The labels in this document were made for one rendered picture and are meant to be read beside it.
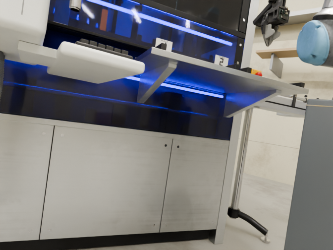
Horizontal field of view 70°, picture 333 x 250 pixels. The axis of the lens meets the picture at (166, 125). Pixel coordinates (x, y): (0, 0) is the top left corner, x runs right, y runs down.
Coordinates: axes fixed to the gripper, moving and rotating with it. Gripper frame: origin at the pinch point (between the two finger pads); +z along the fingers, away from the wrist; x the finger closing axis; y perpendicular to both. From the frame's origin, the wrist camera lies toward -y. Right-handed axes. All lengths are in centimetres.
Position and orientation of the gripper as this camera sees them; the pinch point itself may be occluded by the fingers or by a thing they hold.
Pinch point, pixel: (266, 43)
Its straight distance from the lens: 123.8
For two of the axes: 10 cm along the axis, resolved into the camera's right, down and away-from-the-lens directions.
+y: 3.9, 0.8, -9.2
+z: -1.4, 9.9, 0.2
